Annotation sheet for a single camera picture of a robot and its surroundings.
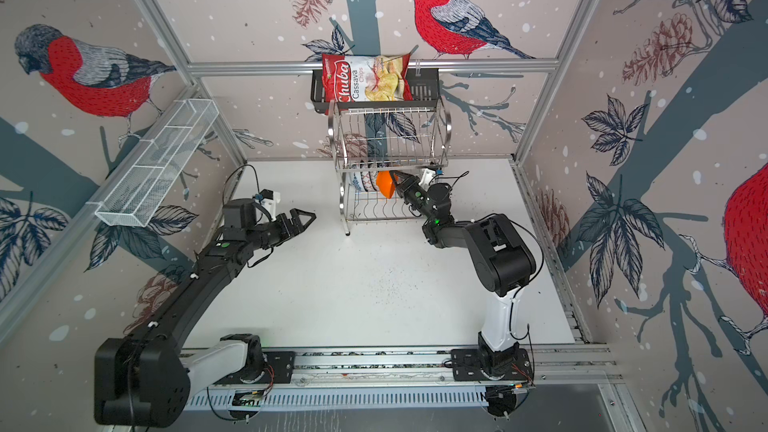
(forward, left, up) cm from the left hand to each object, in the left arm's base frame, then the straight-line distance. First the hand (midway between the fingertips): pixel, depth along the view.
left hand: (304, 220), depth 80 cm
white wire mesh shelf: (+11, +40, +11) cm, 43 cm away
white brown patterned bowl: (+21, -18, -5) cm, 28 cm away
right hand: (+13, -22, +3) cm, 26 cm away
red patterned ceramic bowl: (+20, -16, -6) cm, 26 cm away
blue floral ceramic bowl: (+19, -12, -7) cm, 24 cm away
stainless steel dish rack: (+47, -20, -20) cm, 55 cm away
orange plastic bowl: (+14, -23, 0) cm, 26 cm away
